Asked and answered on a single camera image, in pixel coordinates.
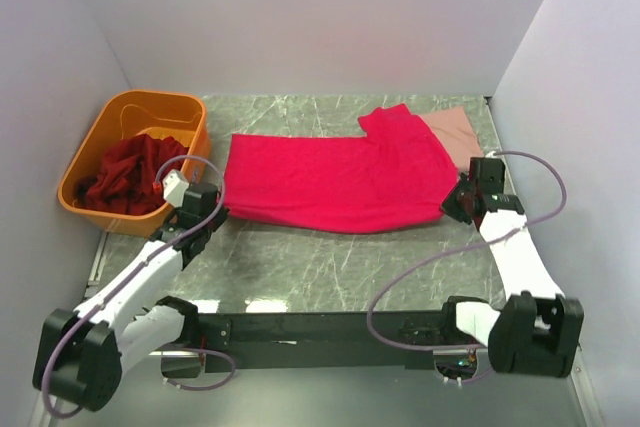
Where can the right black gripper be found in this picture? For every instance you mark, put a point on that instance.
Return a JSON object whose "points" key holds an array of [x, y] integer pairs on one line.
{"points": [[460, 202]]}

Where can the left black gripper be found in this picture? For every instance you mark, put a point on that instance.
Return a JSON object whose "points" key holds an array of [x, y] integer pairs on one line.
{"points": [[210, 201]]}

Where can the bright pink t shirt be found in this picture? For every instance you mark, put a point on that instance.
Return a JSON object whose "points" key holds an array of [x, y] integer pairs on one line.
{"points": [[395, 175]]}

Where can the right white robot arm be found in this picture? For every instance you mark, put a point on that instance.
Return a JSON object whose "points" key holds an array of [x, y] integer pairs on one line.
{"points": [[537, 330]]}

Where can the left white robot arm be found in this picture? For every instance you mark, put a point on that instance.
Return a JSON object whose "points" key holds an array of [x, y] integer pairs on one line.
{"points": [[115, 315]]}

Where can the folded light pink t shirt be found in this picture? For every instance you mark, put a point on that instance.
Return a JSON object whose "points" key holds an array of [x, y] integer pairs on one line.
{"points": [[453, 129]]}

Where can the dark red t shirt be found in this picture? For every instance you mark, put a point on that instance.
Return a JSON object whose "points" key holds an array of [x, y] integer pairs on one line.
{"points": [[124, 183]]}

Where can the orange plastic basket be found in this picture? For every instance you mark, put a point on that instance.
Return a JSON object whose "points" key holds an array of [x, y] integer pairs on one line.
{"points": [[155, 113]]}

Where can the black base beam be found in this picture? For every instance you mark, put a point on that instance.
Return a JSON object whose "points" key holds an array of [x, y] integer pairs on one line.
{"points": [[335, 339]]}

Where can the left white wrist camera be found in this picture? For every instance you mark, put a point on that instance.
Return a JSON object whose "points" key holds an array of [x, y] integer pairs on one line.
{"points": [[172, 188]]}

